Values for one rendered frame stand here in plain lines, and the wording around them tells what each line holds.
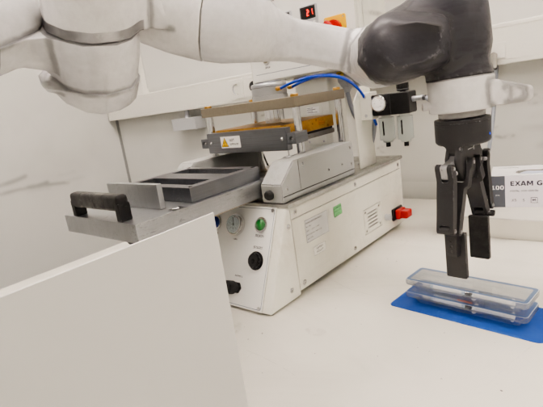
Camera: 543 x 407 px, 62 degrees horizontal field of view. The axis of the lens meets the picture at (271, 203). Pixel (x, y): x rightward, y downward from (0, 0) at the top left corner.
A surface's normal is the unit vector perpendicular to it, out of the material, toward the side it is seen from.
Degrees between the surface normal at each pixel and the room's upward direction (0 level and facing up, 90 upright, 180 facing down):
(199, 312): 90
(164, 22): 110
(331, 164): 90
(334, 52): 100
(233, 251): 65
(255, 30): 115
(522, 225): 90
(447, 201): 81
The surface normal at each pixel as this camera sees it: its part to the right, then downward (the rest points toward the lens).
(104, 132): 0.77, 0.04
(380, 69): -0.57, 0.60
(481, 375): -0.15, -0.96
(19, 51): 0.80, 0.58
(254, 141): -0.64, 0.26
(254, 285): -0.64, -0.17
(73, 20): 0.01, 0.63
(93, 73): 0.17, 0.74
